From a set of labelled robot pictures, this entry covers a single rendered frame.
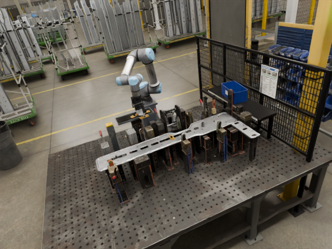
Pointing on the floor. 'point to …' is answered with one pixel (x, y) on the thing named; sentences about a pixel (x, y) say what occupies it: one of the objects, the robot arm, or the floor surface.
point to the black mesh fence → (295, 211)
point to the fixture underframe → (309, 199)
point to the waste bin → (8, 148)
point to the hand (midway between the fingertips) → (144, 115)
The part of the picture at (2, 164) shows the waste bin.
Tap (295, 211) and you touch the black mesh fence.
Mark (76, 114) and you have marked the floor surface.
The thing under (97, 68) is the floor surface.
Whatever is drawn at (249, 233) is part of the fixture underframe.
